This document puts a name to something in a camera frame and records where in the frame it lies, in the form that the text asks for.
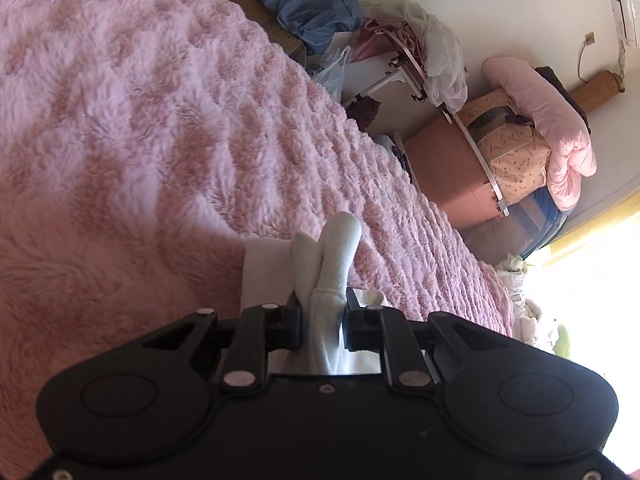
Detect pink fluffy blanket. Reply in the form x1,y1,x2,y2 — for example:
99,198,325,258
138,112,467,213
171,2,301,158
1,0,513,479

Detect rolled bamboo mat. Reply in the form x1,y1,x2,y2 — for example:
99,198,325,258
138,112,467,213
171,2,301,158
570,70,625,114

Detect white plastic garment cover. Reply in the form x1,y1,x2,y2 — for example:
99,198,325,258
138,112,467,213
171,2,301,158
366,0,468,114

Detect yellow curtain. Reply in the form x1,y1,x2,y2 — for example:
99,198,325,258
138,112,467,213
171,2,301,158
550,191,639,258

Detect salmon pink storage box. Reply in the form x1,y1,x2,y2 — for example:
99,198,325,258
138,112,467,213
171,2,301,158
404,117,503,230

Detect peach patterned storage bag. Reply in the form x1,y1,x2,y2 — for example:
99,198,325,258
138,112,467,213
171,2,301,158
458,87,551,206

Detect blue striped storage bag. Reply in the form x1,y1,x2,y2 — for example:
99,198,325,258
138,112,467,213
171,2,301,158
510,188,570,259

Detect pink quilted comforter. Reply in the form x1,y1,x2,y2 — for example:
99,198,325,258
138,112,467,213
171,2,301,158
483,56,597,211

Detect white plastic shopping bag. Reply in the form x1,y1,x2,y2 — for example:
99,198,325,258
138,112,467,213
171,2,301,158
306,46,352,103

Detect white printed t-shirt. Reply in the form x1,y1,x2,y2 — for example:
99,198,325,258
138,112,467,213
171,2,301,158
241,211,381,376

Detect pile of light clothes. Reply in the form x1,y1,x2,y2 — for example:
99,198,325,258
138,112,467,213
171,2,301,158
496,254,570,359

